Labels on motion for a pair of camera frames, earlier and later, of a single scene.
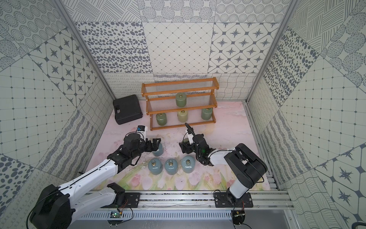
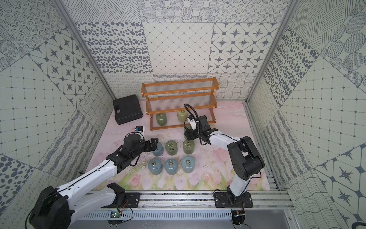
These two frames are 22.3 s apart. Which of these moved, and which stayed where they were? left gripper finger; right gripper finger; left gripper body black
Moved: right gripper finger
Stayed: left gripper body black; left gripper finger
